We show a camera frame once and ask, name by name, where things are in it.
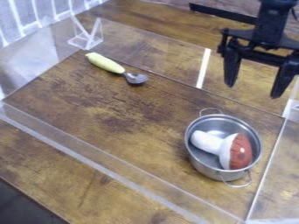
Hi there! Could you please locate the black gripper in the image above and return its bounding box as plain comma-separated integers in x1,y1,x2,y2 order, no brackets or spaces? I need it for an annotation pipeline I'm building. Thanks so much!
217,5,299,99

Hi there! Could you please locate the red white toy mushroom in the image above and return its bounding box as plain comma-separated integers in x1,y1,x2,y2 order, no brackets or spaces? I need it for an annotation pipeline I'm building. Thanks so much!
191,130,252,170

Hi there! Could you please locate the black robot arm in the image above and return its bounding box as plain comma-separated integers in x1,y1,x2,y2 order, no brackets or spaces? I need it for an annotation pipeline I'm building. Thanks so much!
217,0,299,99

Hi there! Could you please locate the black strip on table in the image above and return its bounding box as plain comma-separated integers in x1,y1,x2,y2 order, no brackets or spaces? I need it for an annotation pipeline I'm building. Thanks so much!
188,3,257,25

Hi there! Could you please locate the clear acrylic triangle stand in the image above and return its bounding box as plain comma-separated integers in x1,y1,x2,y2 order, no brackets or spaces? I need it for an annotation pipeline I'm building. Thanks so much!
68,17,104,50

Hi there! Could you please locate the silver pot with handles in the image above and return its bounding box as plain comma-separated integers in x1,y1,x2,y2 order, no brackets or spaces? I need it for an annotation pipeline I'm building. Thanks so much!
184,108,261,188

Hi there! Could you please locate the yellow handled metal spoon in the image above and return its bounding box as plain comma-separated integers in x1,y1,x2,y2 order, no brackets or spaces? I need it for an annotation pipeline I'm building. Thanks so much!
85,52,148,85

